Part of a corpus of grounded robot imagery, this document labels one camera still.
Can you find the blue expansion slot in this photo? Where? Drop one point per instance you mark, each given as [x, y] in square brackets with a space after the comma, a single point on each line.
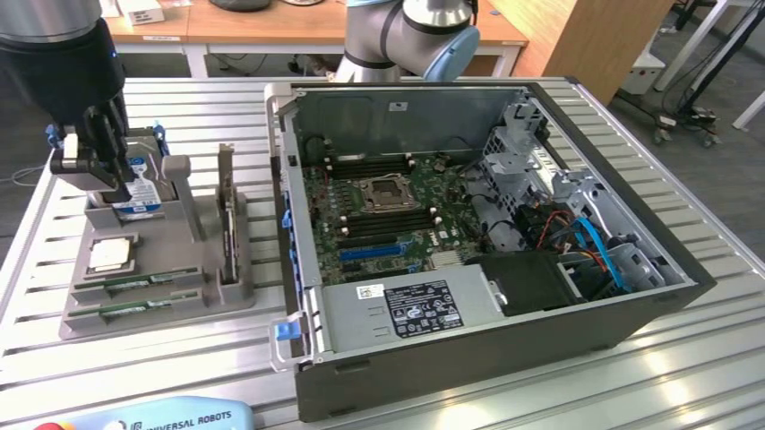
[369, 253]

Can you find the blue teach pendant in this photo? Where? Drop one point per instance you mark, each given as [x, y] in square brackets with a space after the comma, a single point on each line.
[149, 416]

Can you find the white wall box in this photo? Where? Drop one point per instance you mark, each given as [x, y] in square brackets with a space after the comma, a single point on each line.
[645, 71]

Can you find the silver CPU chip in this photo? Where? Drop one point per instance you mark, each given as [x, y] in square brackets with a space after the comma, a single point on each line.
[112, 255]

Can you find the grey power supply unit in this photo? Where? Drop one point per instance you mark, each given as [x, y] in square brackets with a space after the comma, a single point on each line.
[357, 318]

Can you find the black RAM slot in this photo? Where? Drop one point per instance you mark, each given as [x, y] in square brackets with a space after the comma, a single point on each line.
[388, 227]
[369, 164]
[369, 169]
[388, 233]
[388, 221]
[388, 215]
[369, 158]

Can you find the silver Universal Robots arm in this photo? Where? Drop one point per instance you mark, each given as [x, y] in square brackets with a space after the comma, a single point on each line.
[381, 31]

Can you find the white cardboard box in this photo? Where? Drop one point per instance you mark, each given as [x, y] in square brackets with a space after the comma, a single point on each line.
[141, 11]

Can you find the CPU socket with metal frame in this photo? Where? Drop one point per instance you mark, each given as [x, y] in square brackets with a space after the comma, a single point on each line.
[387, 192]

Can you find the blue plastic disk bracket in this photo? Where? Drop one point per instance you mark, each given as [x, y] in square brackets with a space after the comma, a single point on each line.
[157, 139]

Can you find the white table frame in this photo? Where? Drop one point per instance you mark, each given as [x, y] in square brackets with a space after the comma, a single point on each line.
[699, 40]

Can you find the grey parts rack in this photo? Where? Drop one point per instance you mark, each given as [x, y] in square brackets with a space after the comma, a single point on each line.
[155, 277]

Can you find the green motherboard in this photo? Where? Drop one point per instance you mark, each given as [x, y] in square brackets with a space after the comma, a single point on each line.
[333, 210]

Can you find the wooden desk white frame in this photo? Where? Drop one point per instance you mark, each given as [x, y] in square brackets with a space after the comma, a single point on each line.
[268, 24]

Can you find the graphics card standing upright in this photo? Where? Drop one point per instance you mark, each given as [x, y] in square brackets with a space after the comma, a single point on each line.
[227, 210]

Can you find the blue case latch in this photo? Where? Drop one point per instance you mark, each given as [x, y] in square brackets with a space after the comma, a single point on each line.
[284, 330]

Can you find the small silver heat sink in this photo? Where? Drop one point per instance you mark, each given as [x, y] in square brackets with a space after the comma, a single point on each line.
[447, 260]

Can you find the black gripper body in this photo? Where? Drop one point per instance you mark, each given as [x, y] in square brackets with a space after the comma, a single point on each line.
[70, 71]

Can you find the hard disk with blue label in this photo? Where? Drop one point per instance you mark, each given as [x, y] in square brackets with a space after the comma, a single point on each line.
[143, 188]

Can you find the black open PC case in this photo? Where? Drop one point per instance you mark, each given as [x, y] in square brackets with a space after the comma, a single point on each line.
[478, 358]

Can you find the blue card retention bar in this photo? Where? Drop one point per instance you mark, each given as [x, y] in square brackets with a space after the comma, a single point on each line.
[284, 219]

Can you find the black expansion slot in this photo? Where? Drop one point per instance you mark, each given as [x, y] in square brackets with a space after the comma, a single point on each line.
[367, 242]

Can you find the green RAM stick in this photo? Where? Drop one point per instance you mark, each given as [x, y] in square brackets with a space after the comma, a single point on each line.
[137, 281]
[128, 307]

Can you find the wooden cabinet panel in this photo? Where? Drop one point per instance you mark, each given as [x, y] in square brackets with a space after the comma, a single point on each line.
[584, 40]

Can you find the metal disk bay cage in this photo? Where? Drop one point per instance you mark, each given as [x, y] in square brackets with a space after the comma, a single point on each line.
[519, 170]

